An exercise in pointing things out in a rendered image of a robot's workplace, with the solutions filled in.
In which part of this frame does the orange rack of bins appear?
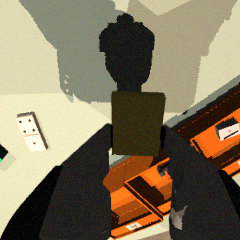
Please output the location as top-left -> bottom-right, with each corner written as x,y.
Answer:
103,87 -> 240,240

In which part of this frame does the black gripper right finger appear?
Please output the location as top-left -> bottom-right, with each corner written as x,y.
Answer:
160,125 -> 240,240

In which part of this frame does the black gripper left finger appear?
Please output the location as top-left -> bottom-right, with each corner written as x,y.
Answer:
0,123 -> 113,240

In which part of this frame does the cream domino tile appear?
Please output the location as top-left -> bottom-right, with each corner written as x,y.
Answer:
15,113 -> 48,152

